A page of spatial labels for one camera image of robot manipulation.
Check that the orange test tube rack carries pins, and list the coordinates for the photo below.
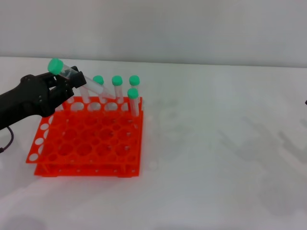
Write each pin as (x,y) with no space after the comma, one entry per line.
(96,143)

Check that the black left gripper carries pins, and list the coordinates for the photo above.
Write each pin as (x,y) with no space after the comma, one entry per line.
(28,98)

